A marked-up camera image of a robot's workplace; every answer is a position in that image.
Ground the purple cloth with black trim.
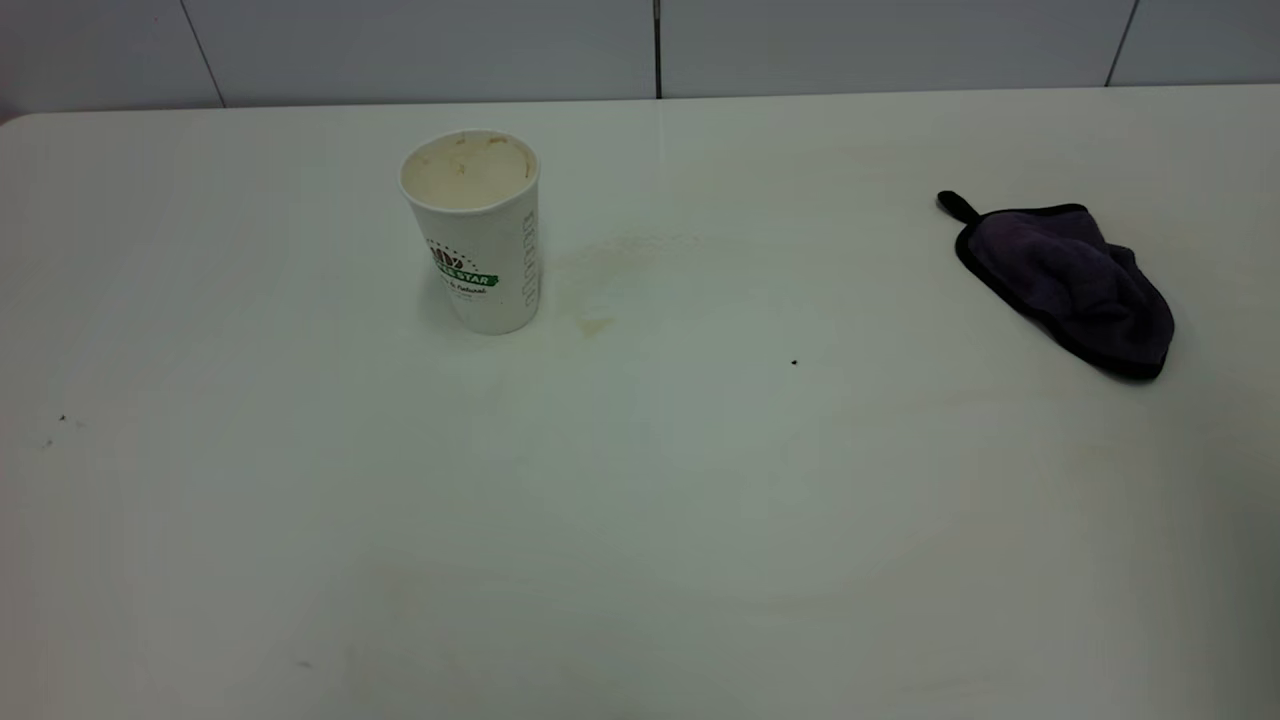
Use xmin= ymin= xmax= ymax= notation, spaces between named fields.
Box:
xmin=936 ymin=190 xmax=1177 ymax=382

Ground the white paper coffee cup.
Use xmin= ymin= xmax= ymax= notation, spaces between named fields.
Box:
xmin=398 ymin=128 xmax=543 ymax=336

